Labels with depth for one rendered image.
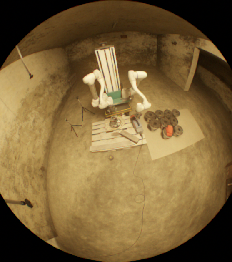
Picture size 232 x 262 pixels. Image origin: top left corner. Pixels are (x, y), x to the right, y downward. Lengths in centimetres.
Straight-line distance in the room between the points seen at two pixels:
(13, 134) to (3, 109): 69
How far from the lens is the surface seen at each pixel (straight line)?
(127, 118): 201
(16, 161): 248
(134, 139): 162
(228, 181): 426
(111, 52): 168
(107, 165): 176
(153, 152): 182
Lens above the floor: 170
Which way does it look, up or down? 58 degrees down
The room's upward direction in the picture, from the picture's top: 16 degrees counter-clockwise
